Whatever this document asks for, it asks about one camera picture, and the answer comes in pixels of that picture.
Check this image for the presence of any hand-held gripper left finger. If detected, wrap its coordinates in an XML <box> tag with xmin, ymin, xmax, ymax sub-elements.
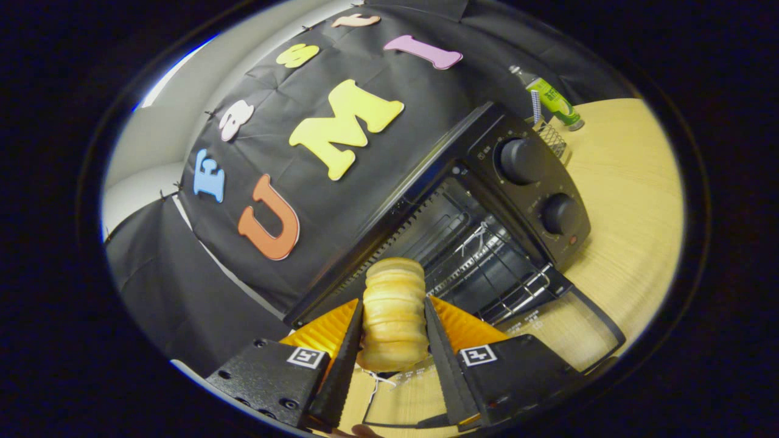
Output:
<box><xmin>206</xmin><ymin>298</ymin><xmax>366</xmax><ymax>429</ymax></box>

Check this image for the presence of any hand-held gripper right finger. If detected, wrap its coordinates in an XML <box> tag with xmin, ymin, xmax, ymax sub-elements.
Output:
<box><xmin>424</xmin><ymin>296</ymin><xmax>585</xmax><ymax>429</ymax></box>

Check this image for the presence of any ridged bread roll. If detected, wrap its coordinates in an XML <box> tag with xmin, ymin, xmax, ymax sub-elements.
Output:
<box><xmin>357</xmin><ymin>257</ymin><xmax>430</xmax><ymax>373</ymax></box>

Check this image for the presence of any black toaster oven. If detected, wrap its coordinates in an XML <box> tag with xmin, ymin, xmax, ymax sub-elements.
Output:
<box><xmin>283</xmin><ymin>100</ymin><xmax>627</xmax><ymax>429</ymax></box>

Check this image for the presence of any metal wire utensil holder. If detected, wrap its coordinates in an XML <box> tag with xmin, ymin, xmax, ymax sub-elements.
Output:
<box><xmin>536</xmin><ymin>119</ymin><xmax>568</xmax><ymax>160</ymax></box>

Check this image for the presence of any green label drink bottle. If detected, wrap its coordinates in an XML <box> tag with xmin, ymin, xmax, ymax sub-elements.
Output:
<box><xmin>509</xmin><ymin>65</ymin><xmax>585</xmax><ymax>132</ymax></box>

